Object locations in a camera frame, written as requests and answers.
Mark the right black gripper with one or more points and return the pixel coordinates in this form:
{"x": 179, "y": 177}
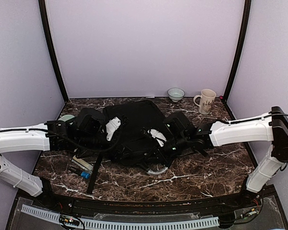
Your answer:
{"x": 158, "y": 150}

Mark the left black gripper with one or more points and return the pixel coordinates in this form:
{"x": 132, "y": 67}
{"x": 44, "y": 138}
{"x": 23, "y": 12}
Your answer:
{"x": 114, "y": 145}

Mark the black student backpack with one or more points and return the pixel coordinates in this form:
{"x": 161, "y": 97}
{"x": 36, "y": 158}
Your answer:
{"x": 142, "y": 128}

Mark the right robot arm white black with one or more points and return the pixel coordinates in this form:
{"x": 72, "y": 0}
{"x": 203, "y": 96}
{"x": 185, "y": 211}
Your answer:
{"x": 271, "y": 127}

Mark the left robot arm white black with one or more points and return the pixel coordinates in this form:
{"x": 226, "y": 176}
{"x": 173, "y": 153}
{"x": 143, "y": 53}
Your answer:
{"x": 49, "y": 136}

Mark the cream eraser in case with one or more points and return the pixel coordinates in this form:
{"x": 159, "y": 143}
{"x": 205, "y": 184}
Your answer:
{"x": 82, "y": 163}

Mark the black blue marker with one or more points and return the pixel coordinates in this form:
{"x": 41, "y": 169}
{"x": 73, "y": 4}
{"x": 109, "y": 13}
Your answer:
{"x": 79, "y": 172}

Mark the celadon green bowl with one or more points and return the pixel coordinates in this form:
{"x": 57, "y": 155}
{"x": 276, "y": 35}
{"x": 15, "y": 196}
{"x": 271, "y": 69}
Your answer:
{"x": 66, "y": 117}

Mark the small white blue bowl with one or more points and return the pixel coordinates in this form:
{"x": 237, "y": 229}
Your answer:
{"x": 176, "y": 94}

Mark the cream mug with print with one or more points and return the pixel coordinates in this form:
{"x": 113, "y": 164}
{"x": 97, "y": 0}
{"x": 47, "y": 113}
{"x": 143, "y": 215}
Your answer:
{"x": 204, "y": 101}

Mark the small circuit board left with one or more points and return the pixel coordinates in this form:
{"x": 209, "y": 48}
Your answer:
{"x": 68, "y": 221}

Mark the small circuit board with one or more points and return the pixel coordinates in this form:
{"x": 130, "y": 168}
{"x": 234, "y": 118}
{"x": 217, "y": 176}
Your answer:
{"x": 249, "y": 213}
{"x": 68, "y": 221}

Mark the small circuit board right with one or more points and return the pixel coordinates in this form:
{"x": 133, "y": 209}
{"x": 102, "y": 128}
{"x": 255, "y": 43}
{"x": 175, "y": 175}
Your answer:
{"x": 249, "y": 213}

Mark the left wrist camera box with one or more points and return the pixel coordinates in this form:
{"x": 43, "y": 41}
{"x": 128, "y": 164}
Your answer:
{"x": 89, "y": 121}

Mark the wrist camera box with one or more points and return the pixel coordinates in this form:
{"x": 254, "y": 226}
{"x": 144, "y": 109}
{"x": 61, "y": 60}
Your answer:
{"x": 179, "y": 125}
{"x": 89, "y": 121}

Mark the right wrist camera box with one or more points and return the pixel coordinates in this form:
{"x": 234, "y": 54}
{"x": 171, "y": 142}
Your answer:
{"x": 179, "y": 125}

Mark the white slotted cable duct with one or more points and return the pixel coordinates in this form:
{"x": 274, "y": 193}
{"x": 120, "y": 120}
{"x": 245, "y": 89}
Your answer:
{"x": 121, "y": 222}

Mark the black front rail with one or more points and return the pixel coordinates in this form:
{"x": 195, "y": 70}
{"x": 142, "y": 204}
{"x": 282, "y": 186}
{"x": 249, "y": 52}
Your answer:
{"x": 88, "y": 207}

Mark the left black frame post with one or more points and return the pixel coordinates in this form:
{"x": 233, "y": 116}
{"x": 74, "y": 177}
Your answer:
{"x": 51, "y": 49}

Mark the black frame post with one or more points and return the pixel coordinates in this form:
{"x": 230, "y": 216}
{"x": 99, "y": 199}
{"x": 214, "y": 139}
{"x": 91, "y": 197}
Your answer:
{"x": 51, "y": 49}
{"x": 239, "y": 48}

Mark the right black frame post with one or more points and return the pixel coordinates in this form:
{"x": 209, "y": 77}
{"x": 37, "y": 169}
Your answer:
{"x": 239, "y": 48}

